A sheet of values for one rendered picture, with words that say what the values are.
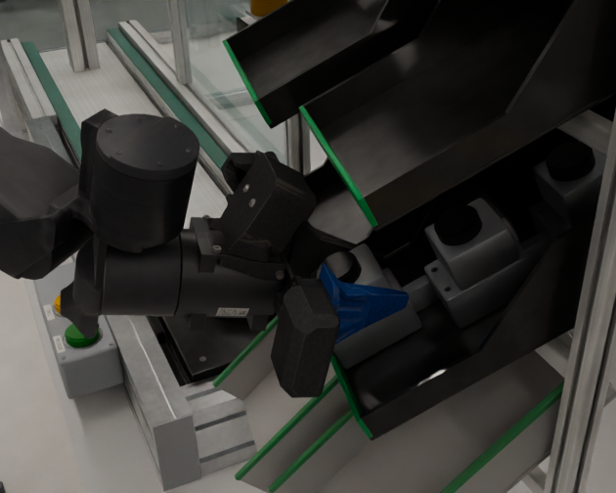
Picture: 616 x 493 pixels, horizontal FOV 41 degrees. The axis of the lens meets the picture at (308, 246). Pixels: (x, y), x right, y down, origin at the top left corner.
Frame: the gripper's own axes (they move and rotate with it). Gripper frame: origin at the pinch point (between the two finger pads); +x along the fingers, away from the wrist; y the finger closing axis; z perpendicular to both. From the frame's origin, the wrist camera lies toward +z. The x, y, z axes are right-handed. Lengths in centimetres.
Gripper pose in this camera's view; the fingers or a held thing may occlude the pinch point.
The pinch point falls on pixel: (349, 278)
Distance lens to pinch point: 57.2
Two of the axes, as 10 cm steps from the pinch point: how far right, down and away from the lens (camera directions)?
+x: 9.5, 0.5, 3.2
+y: -2.5, -5.1, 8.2
